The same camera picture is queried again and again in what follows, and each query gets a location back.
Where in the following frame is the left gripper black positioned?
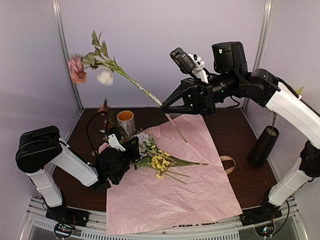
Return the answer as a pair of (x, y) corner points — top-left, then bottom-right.
(113, 136), (142, 183)

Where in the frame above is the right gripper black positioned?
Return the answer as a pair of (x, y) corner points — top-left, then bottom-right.
(159, 69), (241, 117)

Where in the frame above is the pink wrapping paper sheet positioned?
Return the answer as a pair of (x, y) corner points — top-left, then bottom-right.
(106, 114), (242, 235)

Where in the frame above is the tan satin ribbon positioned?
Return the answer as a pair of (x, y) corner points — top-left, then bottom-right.
(220, 155), (236, 175)

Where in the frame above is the brown pink flower bunch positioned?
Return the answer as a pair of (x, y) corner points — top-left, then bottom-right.
(67, 31), (163, 107)

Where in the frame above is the green fern white flower bunch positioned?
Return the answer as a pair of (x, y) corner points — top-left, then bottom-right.
(266, 83), (304, 130)

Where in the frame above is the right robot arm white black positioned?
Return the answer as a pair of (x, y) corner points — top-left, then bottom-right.
(161, 41), (320, 221)

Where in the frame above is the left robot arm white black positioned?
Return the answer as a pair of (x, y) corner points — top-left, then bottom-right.
(15, 125), (141, 222)

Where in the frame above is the black cylindrical vase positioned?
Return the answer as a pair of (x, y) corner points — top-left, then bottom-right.
(247, 125), (280, 168)

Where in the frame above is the blue hydrangea flower bunch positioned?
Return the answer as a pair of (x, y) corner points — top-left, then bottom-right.
(136, 132), (156, 157)

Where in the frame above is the yellow-inside floral mug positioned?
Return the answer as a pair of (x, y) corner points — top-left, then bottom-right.
(116, 110), (136, 136)

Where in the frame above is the yellow small flower bunch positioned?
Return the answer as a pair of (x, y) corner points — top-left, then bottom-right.
(130, 144), (209, 185)

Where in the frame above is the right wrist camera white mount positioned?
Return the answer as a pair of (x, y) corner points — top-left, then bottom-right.
(169, 47), (210, 83)

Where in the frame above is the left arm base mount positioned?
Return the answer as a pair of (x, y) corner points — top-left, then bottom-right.
(42, 201), (90, 240)

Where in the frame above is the right aluminium frame post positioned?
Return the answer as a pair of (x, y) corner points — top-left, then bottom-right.
(241, 0), (273, 112)

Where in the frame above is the aluminium frame post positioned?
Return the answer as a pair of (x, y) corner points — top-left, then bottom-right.
(241, 0), (273, 112)
(52, 0), (84, 112)

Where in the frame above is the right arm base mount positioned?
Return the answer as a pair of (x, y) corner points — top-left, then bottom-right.
(240, 207), (282, 238)

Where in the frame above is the left aluminium frame post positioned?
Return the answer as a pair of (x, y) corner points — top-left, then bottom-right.
(52, 0), (84, 112)

